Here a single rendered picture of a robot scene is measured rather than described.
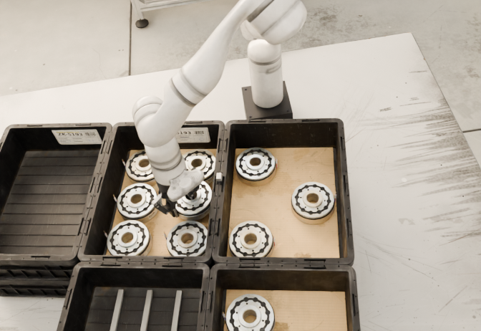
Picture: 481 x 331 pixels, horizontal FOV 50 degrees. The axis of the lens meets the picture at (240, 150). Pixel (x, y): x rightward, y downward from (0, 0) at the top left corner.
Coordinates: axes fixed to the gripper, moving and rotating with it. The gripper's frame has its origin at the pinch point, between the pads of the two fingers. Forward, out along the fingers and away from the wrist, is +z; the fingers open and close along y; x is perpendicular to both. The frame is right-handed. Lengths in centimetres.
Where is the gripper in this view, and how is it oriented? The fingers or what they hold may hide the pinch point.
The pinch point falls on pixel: (182, 205)
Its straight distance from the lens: 127.2
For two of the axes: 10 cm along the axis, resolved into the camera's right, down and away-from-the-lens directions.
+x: 6.6, 5.5, -5.1
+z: 1.0, 6.1, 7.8
